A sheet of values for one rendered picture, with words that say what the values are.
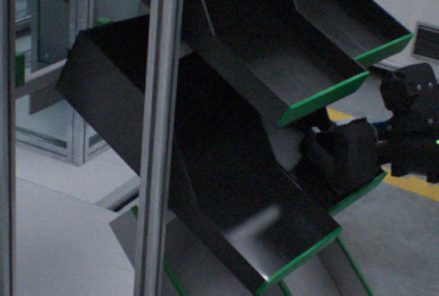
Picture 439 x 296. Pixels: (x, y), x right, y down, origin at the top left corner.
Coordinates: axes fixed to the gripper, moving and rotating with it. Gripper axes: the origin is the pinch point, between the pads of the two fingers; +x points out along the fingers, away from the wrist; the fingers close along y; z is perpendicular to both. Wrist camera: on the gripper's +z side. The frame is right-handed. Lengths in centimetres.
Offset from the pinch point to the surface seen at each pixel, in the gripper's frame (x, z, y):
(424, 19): 205, -12, -336
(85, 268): 53, -28, -1
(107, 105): 9.0, 6.0, 25.7
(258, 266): -3.7, -8.3, 19.5
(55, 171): 83, -19, -16
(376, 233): 131, -83, -189
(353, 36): -1.1, 10.9, 2.0
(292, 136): 7.8, -0.6, 1.3
